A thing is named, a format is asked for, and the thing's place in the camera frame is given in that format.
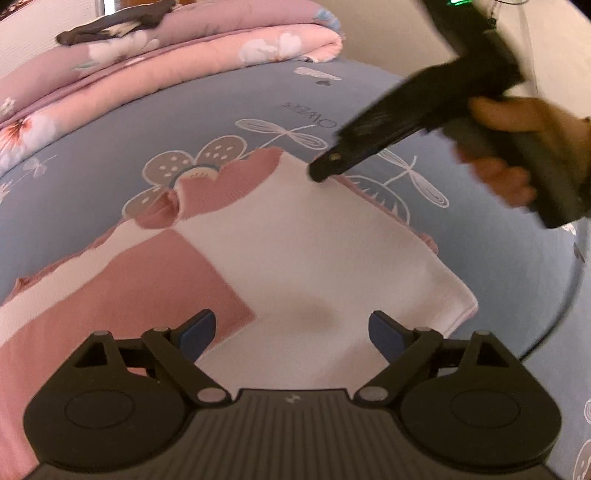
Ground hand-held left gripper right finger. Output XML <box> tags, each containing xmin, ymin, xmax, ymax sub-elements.
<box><xmin>353</xmin><ymin>311</ymin><xmax>522</xmax><ymax>407</ymax></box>

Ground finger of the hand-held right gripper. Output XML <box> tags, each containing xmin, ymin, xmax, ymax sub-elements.
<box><xmin>308</xmin><ymin>60</ymin><xmax>462</xmax><ymax>184</ymax></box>

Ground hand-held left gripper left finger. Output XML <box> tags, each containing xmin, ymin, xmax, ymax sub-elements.
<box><xmin>69</xmin><ymin>309</ymin><xmax>232</xmax><ymax>407</ymax></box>

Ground pink and white knit sweater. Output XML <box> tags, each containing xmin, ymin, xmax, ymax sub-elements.
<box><xmin>0</xmin><ymin>147</ymin><xmax>479</xmax><ymax>480</ymax></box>

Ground person's right hand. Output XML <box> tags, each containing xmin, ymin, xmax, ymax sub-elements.
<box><xmin>455</xmin><ymin>95</ymin><xmax>591</xmax><ymax>212</ymax></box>

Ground bed with blue floral sheet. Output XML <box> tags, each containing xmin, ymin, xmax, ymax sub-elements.
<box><xmin>0</xmin><ymin>55</ymin><xmax>591</xmax><ymax>480</ymax></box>

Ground pink floral quilt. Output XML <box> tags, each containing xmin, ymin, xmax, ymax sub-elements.
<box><xmin>0</xmin><ymin>0</ymin><xmax>345</xmax><ymax>174</ymax></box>

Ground dark brown garment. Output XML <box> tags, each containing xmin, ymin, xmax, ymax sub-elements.
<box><xmin>55</xmin><ymin>0</ymin><xmax>178</xmax><ymax>46</ymax></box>

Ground white wardrobe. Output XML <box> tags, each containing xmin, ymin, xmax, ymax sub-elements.
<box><xmin>0</xmin><ymin>0</ymin><xmax>100</xmax><ymax>79</ymax></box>

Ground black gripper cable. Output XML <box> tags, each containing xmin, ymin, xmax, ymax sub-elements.
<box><xmin>519</xmin><ymin>240</ymin><xmax>585</xmax><ymax>363</ymax></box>

